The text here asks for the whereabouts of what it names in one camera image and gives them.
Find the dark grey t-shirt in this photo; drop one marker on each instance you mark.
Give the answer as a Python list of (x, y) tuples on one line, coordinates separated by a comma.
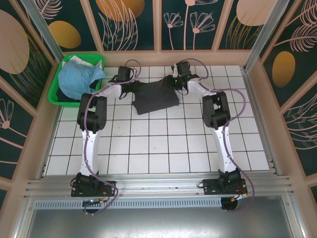
[(156, 99)]

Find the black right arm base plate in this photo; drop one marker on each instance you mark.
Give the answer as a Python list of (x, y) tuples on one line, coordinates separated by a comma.
[(210, 187)]

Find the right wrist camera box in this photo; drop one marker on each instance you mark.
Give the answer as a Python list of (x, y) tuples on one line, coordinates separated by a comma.
[(182, 69)]

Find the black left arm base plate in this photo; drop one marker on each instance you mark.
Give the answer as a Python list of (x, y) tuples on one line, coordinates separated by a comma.
[(106, 187)]

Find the aluminium corner post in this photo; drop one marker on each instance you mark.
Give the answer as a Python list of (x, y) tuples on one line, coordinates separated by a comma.
[(49, 37), (265, 34)]

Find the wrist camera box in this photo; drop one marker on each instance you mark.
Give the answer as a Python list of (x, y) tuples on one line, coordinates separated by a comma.
[(125, 73), (182, 69)]

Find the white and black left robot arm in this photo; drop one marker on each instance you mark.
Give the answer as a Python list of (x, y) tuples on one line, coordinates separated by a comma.
[(91, 111)]

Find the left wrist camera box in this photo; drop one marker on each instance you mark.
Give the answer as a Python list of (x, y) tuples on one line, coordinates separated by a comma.
[(125, 73)]

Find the green plastic laundry basket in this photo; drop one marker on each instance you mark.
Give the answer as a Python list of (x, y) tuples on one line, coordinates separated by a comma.
[(53, 91)]

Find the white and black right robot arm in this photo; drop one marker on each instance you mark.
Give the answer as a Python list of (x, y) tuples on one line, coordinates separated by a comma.
[(216, 111)]

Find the aluminium mounting rail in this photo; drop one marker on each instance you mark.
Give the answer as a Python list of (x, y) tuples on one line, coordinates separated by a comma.
[(158, 184)]

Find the light blue t-shirt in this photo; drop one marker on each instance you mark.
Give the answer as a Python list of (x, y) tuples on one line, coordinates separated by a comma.
[(74, 79)]

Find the grey metal sheet panel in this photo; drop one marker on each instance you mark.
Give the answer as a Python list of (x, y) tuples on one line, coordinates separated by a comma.
[(158, 223)]

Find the navy blue t-shirt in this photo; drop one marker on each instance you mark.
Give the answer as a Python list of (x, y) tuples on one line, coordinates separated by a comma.
[(67, 98)]

